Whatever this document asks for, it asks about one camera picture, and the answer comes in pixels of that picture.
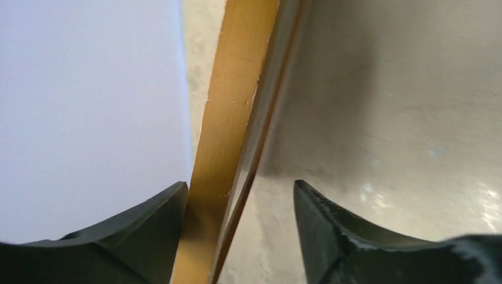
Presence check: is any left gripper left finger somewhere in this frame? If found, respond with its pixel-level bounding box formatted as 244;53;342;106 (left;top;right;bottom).
1;182;188;283

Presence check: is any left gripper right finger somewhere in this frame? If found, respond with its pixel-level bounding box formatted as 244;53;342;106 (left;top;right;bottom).
293;180;501;283

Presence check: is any wooden picture frame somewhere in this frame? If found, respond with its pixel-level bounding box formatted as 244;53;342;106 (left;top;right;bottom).
172;1;308;283

